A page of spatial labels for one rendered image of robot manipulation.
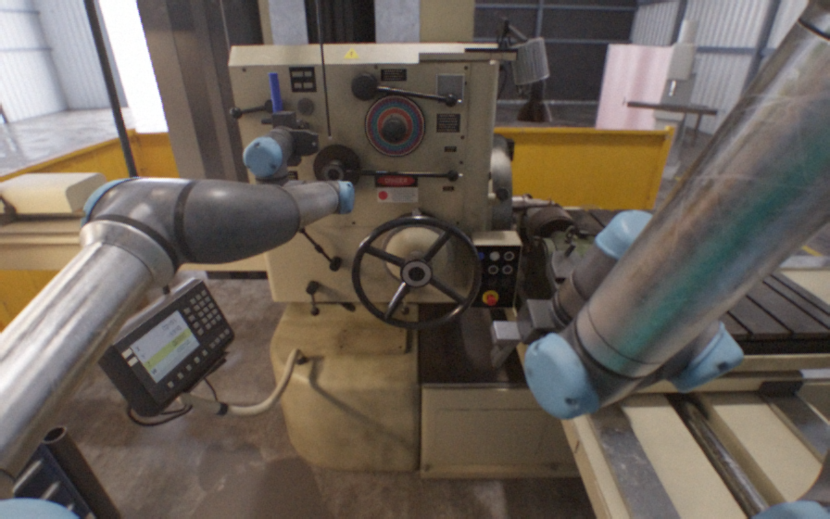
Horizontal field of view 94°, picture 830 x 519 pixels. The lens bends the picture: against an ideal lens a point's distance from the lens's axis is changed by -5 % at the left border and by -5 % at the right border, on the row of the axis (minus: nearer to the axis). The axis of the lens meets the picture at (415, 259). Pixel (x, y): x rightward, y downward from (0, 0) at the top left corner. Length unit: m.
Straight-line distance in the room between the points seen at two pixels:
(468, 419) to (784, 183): 1.81
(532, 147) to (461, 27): 2.14
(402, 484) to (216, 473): 0.95
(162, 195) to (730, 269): 0.58
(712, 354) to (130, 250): 0.63
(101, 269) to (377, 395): 1.46
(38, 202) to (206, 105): 0.78
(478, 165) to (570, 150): 2.74
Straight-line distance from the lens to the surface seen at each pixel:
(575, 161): 4.03
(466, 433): 2.05
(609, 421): 1.65
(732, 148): 0.27
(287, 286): 1.53
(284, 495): 2.30
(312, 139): 1.03
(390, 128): 1.15
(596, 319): 0.35
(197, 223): 0.56
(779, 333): 1.93
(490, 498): 2.23
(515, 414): 1.99
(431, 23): 1.89
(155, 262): 0.58
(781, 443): 1.94
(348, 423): 2.02
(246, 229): 0.56
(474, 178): 1.30
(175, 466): 2.60
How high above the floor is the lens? 1.90
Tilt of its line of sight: 28 degrees down
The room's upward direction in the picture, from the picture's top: straight up
